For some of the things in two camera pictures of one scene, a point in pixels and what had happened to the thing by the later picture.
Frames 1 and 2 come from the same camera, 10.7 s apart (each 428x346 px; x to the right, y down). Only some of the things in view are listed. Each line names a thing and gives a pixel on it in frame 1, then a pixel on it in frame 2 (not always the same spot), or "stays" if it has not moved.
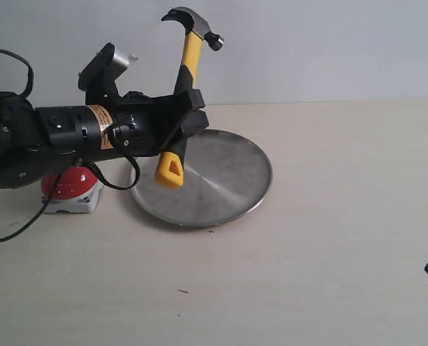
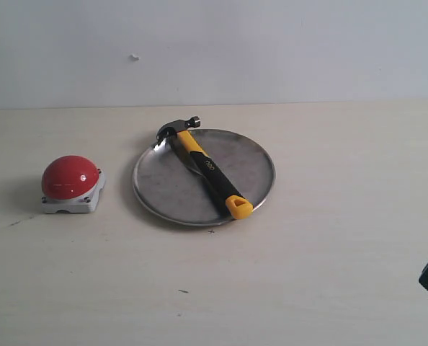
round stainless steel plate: (225, 175) stays
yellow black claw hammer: (171, 172) to (238, 205)
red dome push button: (77, 190) stays
